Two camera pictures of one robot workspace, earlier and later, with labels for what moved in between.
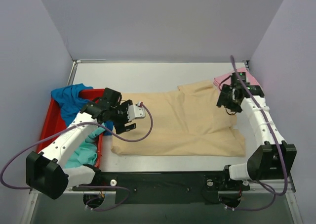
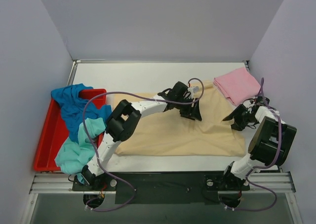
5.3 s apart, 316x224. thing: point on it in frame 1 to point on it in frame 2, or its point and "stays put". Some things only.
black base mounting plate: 165,188 stays put
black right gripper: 224,99 to 239,116
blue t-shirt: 71,103 stays put
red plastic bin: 54,125 stays put
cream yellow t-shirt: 186,121 stays put
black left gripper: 124,116 to 188,108
